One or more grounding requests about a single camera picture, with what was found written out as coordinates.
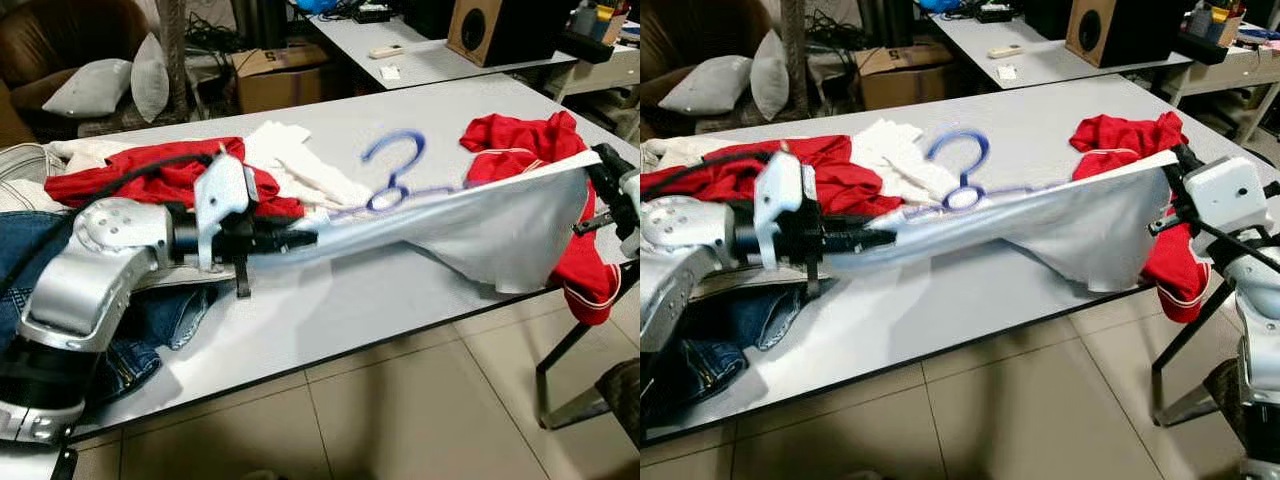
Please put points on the blue plastic hanger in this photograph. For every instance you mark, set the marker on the blue plastic hanger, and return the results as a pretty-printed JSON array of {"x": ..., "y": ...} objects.
[
  {"x": 418, "y": 143},
  {"x": 983, "y": 143}
]

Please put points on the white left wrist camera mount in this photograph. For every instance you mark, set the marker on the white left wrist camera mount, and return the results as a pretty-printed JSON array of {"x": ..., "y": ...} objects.
[
  {"x": 785, "y": 190},
  {"x": 222, "y": 190}
]

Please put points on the cream garment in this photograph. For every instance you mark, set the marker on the cream garment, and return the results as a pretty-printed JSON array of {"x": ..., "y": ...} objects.
[
  {"x": 670, "y": 152},
  {"x": 30, "y": 165}
]

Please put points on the blue jeans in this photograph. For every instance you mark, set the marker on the blue jeans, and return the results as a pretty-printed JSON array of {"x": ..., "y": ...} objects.
[
  {"x": 150, "y": 310},
  {"x": 720, "y": 340}
]

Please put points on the brown sofa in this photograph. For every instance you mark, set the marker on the brown sofa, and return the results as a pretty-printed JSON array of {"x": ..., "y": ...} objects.
[
  {"x": 60, "y": 30},
  {"x": 690, "y": 25}
]

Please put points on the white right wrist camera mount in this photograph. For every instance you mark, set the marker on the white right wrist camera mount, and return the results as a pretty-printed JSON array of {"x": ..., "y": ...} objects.
[
  {"x": 1235, "y": 195},
  {"x": 632, "y": 195}
]

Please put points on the brown cardboard box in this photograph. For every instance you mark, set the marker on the brown cardboard box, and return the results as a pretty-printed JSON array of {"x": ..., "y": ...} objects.
[
  {"x": 280, "y": 85},
  {"x": 900, "y": 85}
]

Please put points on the wooden speaker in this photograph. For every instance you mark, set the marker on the wooden speaker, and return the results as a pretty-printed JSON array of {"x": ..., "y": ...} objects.
[
  {"x": 1120, "y": 30},
  {"x": 500, "y": 30}
]

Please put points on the small white card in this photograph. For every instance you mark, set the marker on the small white card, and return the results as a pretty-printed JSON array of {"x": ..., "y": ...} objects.
[
  {"x": 1007, "y": 72},
  {"x": 391, "y": 72}
]

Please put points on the grey pillow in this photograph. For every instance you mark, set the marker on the grey pillow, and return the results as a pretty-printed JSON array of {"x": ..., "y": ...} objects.
[
  {"x": 150, "y": 80},
  {"x": 90, "y": 88},
  {"x": 705, "y": 85},
  {"x": 770, "y": 78}
]

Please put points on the white desk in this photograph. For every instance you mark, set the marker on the white desk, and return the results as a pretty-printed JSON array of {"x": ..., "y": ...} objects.
[
  {"x": 430, "y": 60},
  {"x": 1050, "y": 60}
]

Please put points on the black desk device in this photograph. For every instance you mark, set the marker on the black desk device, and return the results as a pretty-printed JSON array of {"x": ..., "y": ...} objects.
[
  {"x": 585, "y": 47},
  {"x": 1200, "y": 47}
]

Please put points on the white shirt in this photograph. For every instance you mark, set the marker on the white shirt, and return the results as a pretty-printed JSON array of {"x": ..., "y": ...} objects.
[
  {"x": 480, "y": 230},
  {"x": 1070, "y": 230}
]

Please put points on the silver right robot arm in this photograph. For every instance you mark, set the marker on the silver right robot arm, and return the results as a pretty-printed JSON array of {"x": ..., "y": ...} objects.
[{"x": 1260, "y": 350}]

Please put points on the red garment white trim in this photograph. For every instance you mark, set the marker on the red garment white trim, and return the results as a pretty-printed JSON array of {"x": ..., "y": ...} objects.
[
  {"x": 520, "y": 140},
  {"x": 1120, "y": 135}
]

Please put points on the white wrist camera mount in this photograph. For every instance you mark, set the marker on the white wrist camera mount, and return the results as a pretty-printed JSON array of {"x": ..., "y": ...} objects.
[
  {"x": 632, "y": 195},
  {"x": 1235, "y": 195},
  {"x": 222, "y": 190},
  {"x": 785, "y": 190}
]

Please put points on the pen holder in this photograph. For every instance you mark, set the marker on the pen holder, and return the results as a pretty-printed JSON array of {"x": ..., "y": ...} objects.
[
  {"x": 1218, "y": 22},
  {"x": 600, "y": 22}
]

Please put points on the white table black legs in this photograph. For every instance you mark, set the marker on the white table black legs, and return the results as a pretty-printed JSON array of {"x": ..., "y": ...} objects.
[
  {"x": 400, "y": 290},
  {"x": 1000, "y": 300}
]

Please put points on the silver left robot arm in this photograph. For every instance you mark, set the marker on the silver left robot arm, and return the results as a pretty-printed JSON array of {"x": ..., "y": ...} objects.
[
  {"x": 90, "y": 270},
  {"x": 680, "y": 260}
]

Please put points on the white remote control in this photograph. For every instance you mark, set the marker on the white remote control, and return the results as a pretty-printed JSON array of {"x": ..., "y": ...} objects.
[
  {"x": 386, "y": 51},
  {"x": 1005, "y": 51}
]

